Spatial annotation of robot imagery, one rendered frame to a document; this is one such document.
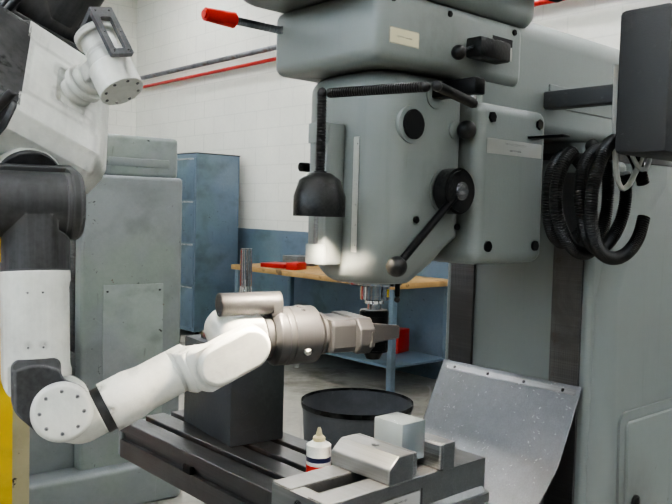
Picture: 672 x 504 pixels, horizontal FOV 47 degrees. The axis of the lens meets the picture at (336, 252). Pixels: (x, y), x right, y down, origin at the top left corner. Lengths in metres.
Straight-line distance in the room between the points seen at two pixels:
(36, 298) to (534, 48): 0.88
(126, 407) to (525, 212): 0.71
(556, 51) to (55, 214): 0.88
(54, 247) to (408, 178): 0.50
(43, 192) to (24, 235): 0.06
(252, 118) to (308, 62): 7.62
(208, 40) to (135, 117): 1.98
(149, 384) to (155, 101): 9.68
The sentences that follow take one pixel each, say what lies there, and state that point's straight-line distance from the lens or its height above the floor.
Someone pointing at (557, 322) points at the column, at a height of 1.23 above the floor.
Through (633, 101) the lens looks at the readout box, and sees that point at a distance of 1.23.
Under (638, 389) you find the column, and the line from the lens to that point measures 1.58.
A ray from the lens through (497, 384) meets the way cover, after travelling 1.56.
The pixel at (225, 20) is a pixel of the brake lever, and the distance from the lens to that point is 1.20.
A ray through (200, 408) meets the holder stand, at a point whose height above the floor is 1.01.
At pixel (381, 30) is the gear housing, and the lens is 1.11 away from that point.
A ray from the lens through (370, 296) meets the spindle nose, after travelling 1.23.
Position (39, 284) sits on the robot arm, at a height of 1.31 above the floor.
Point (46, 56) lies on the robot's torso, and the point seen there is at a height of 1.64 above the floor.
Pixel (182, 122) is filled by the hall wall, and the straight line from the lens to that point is 10.08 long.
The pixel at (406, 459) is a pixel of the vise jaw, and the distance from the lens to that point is 1.18.
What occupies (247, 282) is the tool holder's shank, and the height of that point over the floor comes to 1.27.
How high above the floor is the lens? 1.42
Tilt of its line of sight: 3 degrees down
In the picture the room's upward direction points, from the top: 2 degrees clockwise
